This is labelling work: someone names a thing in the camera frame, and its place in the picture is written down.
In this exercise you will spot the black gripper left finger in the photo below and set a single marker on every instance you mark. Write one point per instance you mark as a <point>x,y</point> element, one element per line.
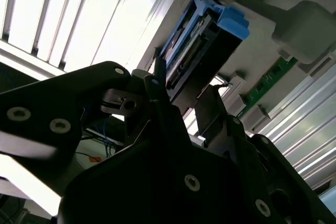
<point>65,95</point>

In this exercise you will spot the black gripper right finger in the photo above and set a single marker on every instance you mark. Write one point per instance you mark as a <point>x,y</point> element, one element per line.
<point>236,140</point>

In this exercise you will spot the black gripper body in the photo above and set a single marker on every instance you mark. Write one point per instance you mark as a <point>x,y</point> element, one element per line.
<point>147,182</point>

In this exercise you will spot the hard disk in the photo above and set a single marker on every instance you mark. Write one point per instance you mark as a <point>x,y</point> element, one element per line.
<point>223,48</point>

